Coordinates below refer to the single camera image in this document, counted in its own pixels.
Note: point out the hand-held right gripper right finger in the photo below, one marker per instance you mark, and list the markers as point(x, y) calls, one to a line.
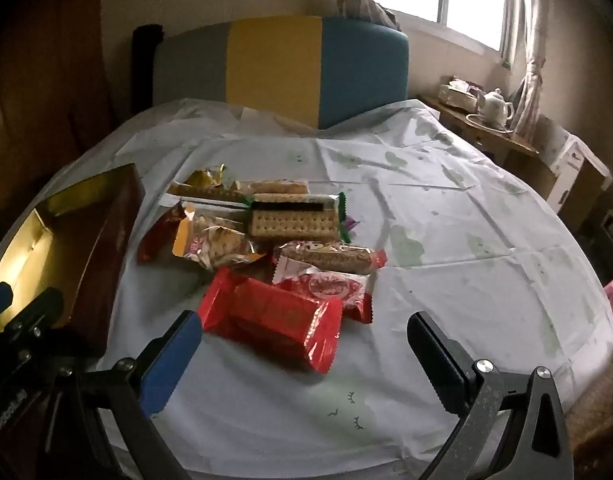
point(436, 360)

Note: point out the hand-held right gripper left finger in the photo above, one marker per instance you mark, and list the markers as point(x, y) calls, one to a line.
point(171, 360)

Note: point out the brown gift box gold interior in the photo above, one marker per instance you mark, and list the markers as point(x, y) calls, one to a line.
point(101, 240)

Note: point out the red foil snack packet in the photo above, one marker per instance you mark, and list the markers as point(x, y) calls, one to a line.
point(271, 315)

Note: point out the sesame stick packet red ends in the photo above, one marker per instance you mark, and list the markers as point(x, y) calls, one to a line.
point(326, 256)

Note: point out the cracker packet green ends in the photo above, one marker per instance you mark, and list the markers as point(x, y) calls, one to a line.
point(291, 222)

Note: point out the dark red snack packet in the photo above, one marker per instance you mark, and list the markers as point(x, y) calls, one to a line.
point(159, 237)

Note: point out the orange clear biscuit packet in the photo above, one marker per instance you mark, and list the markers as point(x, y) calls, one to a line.
point(216, 240)

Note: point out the red white snack packet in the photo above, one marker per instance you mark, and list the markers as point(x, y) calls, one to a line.
point(331, 285)

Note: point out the purple snack packet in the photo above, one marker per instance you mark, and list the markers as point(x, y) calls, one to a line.
point(350, 224)

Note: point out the long brown biscuit packet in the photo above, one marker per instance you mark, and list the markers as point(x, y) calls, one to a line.
point(206, 192)

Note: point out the gold green foil packet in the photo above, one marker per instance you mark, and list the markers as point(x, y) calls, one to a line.
point(206, 177)

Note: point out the beige pastry packet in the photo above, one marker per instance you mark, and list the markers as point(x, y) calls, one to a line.
point(279, 186)

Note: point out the wooden nightstand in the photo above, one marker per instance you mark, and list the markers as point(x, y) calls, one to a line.
point(516, 160)

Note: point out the brown wooden wardrobe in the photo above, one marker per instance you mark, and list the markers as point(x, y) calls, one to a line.
point(46, 60)

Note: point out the round tray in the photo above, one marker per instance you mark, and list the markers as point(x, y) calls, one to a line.
point(479, 121)

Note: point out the white teapot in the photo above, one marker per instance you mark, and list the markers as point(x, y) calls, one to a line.
point(496, 107)

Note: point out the tissue box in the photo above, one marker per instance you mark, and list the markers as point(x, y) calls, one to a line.
point(456, 95)

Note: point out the grey yellow blue headboard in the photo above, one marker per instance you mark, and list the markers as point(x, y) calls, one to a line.
point(271, 60)

